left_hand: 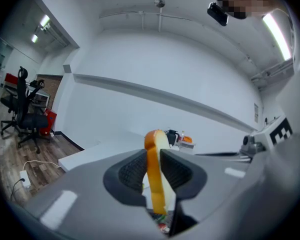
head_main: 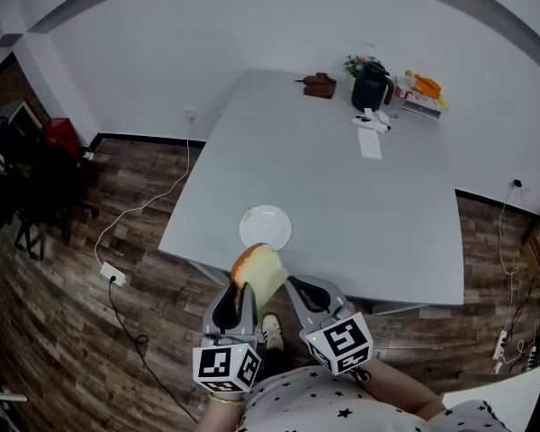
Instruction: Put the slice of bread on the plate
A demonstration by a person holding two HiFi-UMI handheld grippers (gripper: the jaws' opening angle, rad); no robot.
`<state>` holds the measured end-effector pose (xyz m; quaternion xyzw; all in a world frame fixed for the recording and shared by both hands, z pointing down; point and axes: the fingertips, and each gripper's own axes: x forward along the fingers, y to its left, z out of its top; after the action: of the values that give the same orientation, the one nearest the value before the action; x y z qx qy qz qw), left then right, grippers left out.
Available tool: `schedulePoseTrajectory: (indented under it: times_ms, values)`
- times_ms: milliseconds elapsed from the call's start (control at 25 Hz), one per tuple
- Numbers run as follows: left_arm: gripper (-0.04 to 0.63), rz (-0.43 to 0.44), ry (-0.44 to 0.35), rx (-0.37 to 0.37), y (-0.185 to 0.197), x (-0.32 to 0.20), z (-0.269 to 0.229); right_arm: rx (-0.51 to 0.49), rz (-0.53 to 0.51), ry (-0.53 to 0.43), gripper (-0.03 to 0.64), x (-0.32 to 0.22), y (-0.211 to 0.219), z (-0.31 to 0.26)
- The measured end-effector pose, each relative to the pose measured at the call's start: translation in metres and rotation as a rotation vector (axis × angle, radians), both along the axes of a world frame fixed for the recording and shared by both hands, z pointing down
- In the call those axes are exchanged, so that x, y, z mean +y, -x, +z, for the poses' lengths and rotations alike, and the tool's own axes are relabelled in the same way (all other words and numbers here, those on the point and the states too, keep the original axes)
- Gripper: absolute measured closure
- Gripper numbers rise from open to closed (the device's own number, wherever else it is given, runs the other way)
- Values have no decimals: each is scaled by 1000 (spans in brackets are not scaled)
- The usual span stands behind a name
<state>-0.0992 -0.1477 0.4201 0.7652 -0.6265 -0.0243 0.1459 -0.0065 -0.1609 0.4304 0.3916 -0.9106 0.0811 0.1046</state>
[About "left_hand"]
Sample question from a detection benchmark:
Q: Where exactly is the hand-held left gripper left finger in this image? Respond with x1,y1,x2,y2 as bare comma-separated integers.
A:
102,148,148,208

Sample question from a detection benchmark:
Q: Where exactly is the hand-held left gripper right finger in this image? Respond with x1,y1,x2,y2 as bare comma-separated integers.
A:
159,148,208,237

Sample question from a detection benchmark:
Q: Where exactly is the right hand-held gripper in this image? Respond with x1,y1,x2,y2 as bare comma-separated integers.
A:
239,116,294,160

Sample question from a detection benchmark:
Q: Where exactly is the sliced bread with orange crust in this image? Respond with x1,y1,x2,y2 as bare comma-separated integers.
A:
143,129,177,216

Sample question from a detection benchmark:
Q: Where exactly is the white storage box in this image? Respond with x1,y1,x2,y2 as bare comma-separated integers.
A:
177,141,196,155

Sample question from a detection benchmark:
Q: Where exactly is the black kettle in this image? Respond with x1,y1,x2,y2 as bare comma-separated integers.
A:
165,128,181,146

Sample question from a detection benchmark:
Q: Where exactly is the white table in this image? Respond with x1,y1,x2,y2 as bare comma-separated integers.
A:
57,130,198,173

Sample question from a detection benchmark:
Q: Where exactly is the red box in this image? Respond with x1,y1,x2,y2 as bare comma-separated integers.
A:
39,108,58,137

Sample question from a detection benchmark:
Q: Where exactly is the long ceiling light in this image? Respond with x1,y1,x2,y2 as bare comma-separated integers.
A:
261,13,293,62

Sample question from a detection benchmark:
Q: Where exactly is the white power strip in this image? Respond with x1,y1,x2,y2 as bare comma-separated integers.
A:
19,169,32,189

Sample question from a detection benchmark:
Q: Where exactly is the black office chair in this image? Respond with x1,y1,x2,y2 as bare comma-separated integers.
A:
0,66,50,155
0,79,46,115

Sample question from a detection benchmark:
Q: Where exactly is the white desk with open shelf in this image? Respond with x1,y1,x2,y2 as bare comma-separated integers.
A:
26,83,51,110

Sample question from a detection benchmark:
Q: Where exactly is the red cabinet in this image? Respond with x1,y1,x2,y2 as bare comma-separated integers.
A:
3,72,20,84

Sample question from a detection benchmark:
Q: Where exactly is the wall poster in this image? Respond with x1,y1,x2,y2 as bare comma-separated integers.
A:
253,103,260,124

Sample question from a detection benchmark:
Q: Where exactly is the ceiling cable tray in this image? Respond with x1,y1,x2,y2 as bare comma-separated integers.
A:
249,58,295,87

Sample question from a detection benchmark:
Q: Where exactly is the white cable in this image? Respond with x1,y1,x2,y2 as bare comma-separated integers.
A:
22,159,62,172

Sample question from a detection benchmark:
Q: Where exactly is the black cable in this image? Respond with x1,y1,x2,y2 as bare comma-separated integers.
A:
9,178,25,202

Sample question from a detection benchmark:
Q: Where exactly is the black head-worn camera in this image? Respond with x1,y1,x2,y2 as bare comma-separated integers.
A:
206,1,229,27

